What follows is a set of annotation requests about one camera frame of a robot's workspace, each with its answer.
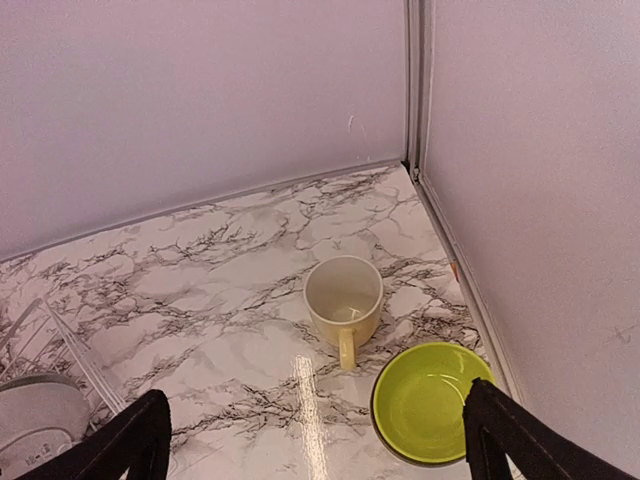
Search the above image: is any lime green bowl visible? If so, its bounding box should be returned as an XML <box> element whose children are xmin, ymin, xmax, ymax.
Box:
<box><xmin>370</xmin><ymin>342</ymin><xmax>495</xmax><ymax>461</ymax></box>

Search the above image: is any white wire dish rack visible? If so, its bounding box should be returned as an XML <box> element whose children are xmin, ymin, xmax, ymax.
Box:
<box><xmin>1</xmin><ymin>298</ymin><xmax>128</xmax><ymax>433</ymax></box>

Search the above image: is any grey floral plate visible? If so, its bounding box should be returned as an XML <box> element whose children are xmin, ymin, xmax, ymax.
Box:
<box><xmin>1</xmin><ymin>373</ymin><xmax>91</xmax><ymax>479</ymax></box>

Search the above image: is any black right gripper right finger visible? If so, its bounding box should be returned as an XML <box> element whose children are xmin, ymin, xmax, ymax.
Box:
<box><xmin>463</xmin><ymin>378</ymin><xmax>632</xmax><ymax>479</ymax></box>

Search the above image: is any yellow ceramic mug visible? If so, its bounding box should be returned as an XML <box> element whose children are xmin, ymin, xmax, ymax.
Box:
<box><xmin>303</xmin><ymin>255</ymin><xmax>384</xmax><ymax>371</ymax></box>

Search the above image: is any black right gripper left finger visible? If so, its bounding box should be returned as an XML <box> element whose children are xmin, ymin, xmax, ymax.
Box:
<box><xmin>21</xmin><ymin>389</ymin><xmax>172</xmax><ymax>480</ymax></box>

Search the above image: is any right aluminium corner post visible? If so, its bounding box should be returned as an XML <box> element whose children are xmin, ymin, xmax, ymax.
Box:
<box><xmin>403</xmin><ymin>0</ymin><xmax>437</xmax><ymax>183</ymax></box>

